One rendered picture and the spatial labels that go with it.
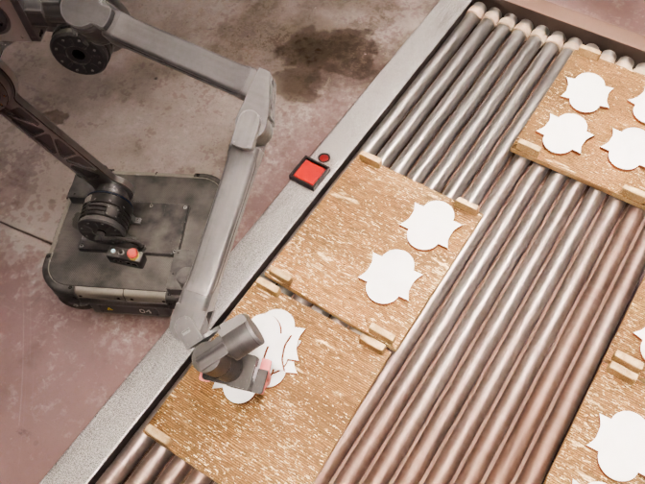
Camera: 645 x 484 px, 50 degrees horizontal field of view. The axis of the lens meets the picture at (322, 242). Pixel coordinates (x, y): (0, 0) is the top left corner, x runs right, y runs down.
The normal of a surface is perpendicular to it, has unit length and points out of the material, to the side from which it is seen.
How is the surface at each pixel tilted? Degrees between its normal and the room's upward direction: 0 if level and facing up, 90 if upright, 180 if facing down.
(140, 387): 0
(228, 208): 29
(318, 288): 0
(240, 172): 34
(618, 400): 0
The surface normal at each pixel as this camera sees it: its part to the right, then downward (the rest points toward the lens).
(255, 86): -0.09, -0.06
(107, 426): -0.05, -0.52
